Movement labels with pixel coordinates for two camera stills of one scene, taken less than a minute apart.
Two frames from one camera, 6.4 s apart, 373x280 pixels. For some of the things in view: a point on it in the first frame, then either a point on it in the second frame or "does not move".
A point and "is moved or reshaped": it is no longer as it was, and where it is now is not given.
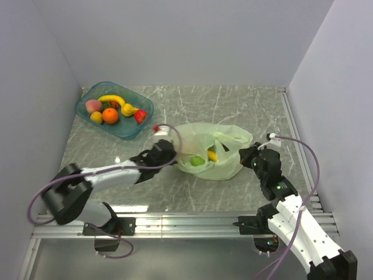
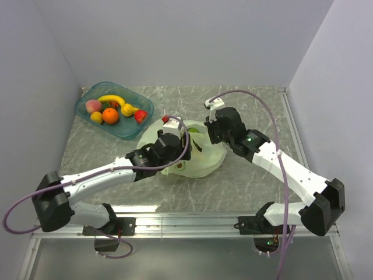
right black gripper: (246, 153) → (210, 126)
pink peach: (92, 105) does not move
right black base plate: (253, 225) does not move
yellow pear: (127, 109) does not move
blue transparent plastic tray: (125, 127) does not move
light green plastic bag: (211, 151) is moved or reshaped
